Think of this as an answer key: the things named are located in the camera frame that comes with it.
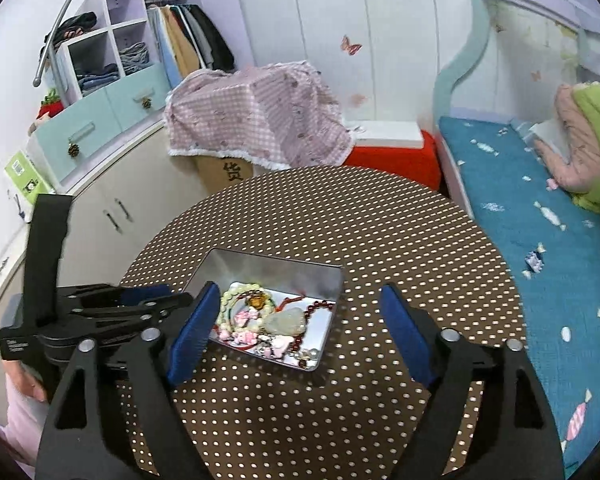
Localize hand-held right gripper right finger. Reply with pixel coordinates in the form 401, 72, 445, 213
380, 282, 566, 480

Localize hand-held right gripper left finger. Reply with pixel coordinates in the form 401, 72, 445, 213
35, 281, 222, 480

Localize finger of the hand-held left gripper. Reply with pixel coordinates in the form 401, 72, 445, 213
56, 283, 174, 309
55, 293, 194, 337

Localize pink charm chain bracelet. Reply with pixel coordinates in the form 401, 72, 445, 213
217, 326, 260, 347

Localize dark red bead bracelet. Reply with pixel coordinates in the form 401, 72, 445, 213
292, 298, 337, 362

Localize jade pendant with red cord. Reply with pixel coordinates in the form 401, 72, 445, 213
260, 290, 314, 337

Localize silver metal tin box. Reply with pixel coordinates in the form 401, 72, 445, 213
182, 248, 345, 372

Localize person's left forearm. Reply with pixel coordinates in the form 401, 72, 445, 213
0, 385, 49, 464

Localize person's left hand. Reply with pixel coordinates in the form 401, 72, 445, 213
5, 361, 49, 403

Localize cream cabinet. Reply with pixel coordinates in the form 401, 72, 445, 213
0, 120, 212, 332

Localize green and white box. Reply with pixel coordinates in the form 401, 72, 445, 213
5, 149, 57, 207

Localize mint green drawer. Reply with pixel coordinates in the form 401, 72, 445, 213
34, 105, 114, 184
105, 64, 172, 132

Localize cardboard box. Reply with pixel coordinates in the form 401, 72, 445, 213
194, 156, 256, 195

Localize red and green plush toy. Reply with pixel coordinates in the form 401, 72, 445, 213
34, 88, 64, 122

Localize teal candy-print bed sheet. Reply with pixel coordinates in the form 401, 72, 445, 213
437, 116, 600, 476

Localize red storage box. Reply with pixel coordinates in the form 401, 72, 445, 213
344, 130, 442, 192

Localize folded blue jeans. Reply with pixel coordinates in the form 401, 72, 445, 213
76, 63, 119, 94

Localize white flat box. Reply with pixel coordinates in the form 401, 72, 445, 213
342, 121, 427, 150

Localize folded grey clothes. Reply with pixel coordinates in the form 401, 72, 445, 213
118, 42, 154, 77

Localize pink checked cloth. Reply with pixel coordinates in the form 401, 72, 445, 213
162, 61, 355, 171

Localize dark bundled clothing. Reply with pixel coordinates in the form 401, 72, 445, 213
42, 11, 99, 54

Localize pink quilt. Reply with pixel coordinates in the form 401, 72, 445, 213
532, 84, 600, 194

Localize white cube shelf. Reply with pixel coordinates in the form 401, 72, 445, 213
54, 0, 202, 99

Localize row of hanging clothes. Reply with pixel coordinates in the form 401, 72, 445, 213
147, 3, 236, 89

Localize curved metal rail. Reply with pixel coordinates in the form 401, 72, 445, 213
32, 0, 102, 87

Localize mint green bed frame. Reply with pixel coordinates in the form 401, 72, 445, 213
432, 0, 512, 196

